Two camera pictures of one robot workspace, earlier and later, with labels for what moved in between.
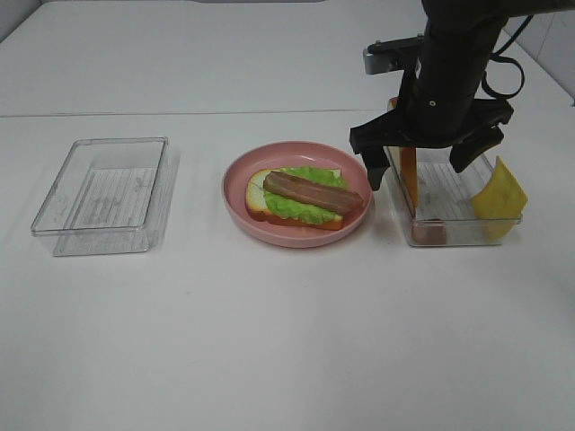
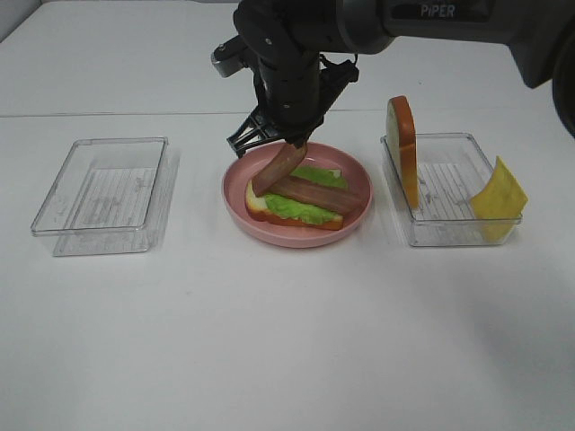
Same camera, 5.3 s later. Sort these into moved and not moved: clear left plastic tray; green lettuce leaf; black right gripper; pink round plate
Moved: black right gripper
Not moved: pink round plate; clear left plastic tray; green lettuce leaf
